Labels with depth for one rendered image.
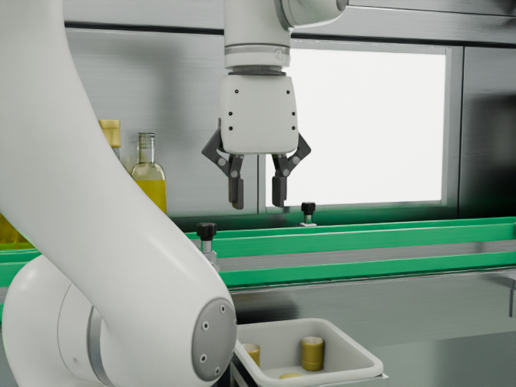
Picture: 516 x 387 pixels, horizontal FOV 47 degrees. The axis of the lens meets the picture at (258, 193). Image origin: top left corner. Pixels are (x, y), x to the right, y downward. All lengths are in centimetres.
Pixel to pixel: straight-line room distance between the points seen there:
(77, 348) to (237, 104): 35
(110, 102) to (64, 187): 67
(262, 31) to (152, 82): 43
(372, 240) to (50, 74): 77
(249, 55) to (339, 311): 52
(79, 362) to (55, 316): 4
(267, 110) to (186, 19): 45
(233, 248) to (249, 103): 33
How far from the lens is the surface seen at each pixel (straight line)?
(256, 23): 74
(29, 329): 58
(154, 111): 112
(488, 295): 123
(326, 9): 71
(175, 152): 113
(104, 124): 98
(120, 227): 47
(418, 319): 115
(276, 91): 75
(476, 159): 143
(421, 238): 114
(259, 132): 74
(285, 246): 103
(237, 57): 74
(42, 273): 58
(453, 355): 149
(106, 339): 51
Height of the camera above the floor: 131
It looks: 6 degrees down
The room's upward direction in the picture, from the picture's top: straight up
